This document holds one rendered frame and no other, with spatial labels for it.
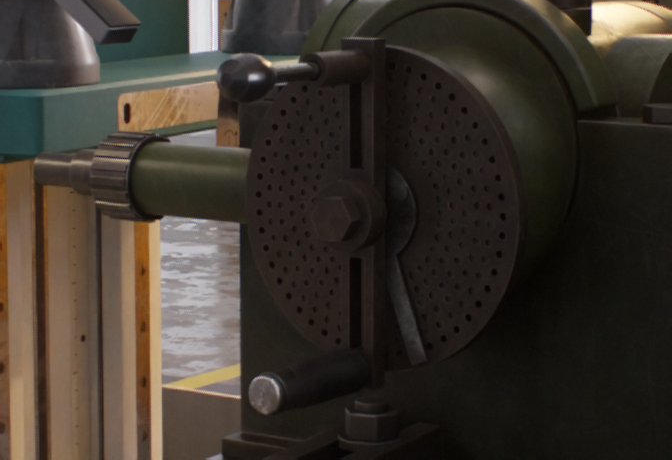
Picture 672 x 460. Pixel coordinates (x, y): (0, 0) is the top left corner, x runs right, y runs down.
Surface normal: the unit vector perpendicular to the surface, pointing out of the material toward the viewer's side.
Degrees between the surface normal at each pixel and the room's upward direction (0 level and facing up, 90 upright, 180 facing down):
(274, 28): 73
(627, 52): 31
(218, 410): 90
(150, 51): 90
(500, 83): 39
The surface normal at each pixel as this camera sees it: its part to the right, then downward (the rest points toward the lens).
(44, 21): 0.50, -0.19
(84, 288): 0.87, 0.07
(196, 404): -0.57, 0.11
